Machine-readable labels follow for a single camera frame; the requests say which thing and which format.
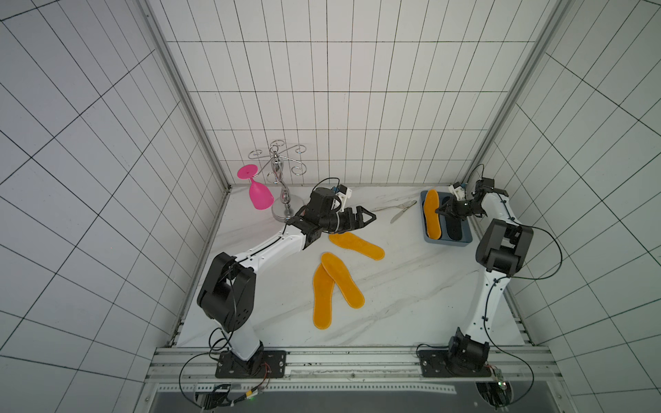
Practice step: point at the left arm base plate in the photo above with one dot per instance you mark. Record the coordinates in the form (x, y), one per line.
(265, 363)

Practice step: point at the silver metal glass rack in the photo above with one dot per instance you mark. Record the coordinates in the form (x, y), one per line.
(275, 157)

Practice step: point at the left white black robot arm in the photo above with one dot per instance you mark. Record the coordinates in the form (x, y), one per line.
(227, 294)

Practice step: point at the black insole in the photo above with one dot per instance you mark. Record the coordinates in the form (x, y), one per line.
(442, 220)
(454, 228)

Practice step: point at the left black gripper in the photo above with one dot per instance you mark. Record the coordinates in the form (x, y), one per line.
(358, 224)

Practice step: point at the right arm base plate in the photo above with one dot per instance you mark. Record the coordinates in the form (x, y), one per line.
(440, 363)

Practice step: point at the yellow insole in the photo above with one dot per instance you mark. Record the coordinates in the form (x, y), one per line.
(339, 272)
(350, 241)
(431, 217)
(323, 287)

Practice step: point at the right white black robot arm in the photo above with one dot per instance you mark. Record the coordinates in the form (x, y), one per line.
(501, 253)

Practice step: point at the yellow insole bottom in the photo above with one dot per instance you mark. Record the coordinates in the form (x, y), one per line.
(323, 287)

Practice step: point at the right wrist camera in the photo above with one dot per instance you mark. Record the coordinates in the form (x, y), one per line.
(458, 191)

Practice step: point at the aluminium mounting rail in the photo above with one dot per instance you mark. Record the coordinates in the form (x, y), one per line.
(348, 369)

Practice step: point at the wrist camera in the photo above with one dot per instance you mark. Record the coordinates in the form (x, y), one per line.
(341, 197)
(458, 191)

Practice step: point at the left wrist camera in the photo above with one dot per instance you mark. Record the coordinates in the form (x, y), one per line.
(341, 197)

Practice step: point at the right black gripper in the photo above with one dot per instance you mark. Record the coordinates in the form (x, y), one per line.
(457, 207)

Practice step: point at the pink plastic wine glass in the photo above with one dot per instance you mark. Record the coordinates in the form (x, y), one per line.
(261, 197)

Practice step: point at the blue storage box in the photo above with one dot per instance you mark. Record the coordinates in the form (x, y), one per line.
(467, 232)

